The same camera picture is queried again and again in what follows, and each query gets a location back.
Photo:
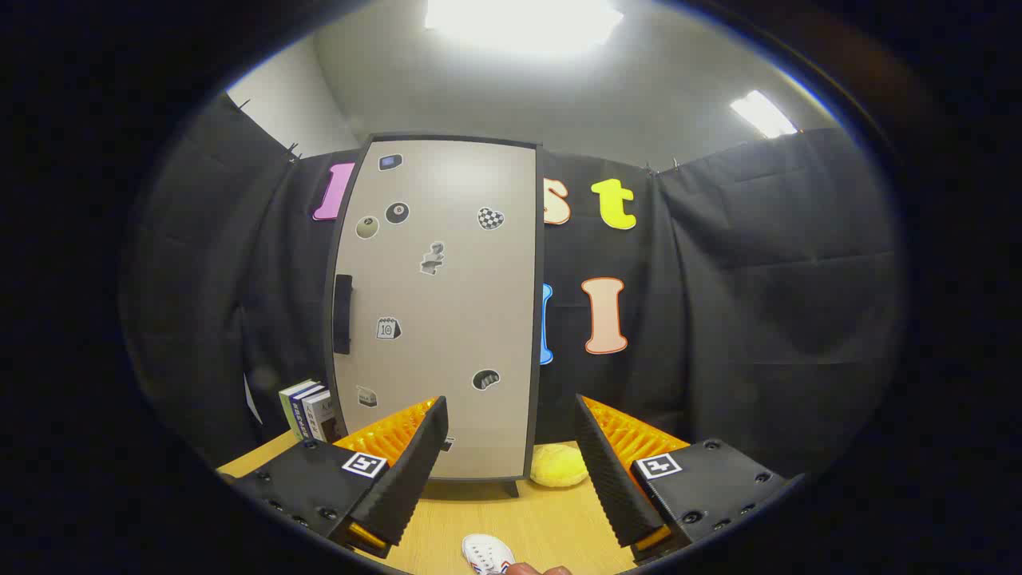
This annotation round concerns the narrow ceiling light panel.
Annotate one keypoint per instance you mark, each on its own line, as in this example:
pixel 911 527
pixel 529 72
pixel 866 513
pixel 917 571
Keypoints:
pixel 762 114

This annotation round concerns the white paper sheet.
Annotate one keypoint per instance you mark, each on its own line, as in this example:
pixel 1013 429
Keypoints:
pixel 251 399

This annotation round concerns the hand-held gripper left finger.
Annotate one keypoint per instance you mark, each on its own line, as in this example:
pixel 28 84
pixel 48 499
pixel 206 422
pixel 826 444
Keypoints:
pixel 415 471

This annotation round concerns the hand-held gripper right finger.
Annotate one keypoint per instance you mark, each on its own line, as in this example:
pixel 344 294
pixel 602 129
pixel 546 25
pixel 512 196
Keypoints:
pixel 611 479

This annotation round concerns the yellow plush toy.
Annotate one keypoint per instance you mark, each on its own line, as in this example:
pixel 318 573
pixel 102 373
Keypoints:
pixel 557 467

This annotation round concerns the blue book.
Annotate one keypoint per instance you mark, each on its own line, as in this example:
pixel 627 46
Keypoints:
pixel 303 411

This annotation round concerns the large ceiling light panel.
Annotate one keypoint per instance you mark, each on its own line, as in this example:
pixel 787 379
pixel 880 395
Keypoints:
pixel 523 20

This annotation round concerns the black backdrop cloth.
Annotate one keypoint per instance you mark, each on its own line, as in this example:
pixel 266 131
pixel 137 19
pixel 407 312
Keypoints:
pixel 758 279

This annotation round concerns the white canvas shoe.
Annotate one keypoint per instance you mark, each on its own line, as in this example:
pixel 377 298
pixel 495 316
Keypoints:
pixel 485 553

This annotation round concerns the dark grey shoe cabinet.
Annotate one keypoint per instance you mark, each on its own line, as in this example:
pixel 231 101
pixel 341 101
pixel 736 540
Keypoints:
pixel 539 279

